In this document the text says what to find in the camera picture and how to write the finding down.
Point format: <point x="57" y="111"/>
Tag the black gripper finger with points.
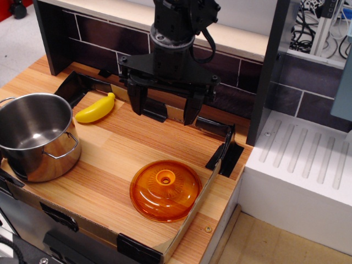
<point x="137" y="96"/>
<point x="192" y="108"/>

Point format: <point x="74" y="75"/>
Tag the black caster wheel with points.
<point x="17" y="9"/>

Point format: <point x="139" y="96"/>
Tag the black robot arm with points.
<point x="181" y="45"/>

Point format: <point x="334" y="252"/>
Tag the brass screw washer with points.
<point x="208" y="229"/>

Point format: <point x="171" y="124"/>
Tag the dark shelf frame with tiles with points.
<point x="303" y="89"/>

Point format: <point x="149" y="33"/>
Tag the white ridged drain board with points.
<point x="298" y="178"/>

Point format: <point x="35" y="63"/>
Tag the stainless steel pot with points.
<point x="38" y="136"/>

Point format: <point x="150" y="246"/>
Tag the orange transparent pot lid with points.
<point x="165" y="191"/>

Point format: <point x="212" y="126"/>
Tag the yellow plastic banana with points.
<point x="97" y="110"/>

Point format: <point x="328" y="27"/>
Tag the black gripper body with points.
<point x="175" y="71"/>

